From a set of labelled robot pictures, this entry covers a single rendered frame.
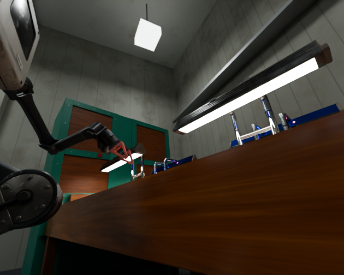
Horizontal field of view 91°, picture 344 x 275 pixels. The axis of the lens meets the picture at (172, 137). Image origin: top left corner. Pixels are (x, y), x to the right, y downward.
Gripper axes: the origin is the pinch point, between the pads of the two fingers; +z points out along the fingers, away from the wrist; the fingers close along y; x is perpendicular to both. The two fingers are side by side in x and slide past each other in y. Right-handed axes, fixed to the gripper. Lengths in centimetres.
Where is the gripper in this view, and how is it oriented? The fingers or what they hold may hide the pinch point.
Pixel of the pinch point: (129, 160)
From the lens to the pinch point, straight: 82.8
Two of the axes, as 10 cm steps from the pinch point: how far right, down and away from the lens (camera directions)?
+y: -0.5, -3.9, -9.2
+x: 7.2, -6.6, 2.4
